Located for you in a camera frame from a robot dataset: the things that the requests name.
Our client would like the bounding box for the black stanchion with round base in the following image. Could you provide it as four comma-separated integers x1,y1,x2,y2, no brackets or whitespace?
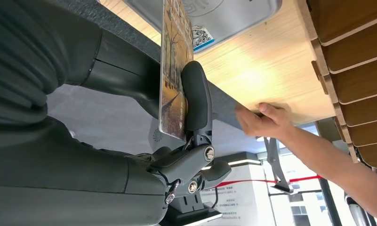
317,178,343,226

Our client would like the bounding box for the seated person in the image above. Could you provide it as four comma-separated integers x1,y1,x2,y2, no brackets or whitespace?
234,102,377,223

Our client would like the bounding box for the red barrier belt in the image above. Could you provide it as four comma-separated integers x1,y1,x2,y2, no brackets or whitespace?
215,175,323,189

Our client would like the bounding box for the grey metal sign stand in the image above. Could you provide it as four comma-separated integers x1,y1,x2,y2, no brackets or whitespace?
264,137,294,194

